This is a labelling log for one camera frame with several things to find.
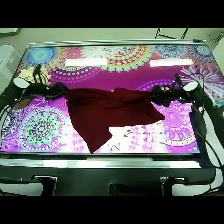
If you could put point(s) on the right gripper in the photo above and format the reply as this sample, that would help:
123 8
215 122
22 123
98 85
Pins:
162 95

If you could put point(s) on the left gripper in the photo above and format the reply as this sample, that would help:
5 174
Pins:
58 90

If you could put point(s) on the dark red garment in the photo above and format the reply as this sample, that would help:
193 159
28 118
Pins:
100 111

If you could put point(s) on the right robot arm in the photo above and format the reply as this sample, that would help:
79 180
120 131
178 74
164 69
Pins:
191 86

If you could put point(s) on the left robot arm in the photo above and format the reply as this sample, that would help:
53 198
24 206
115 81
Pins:
20 82

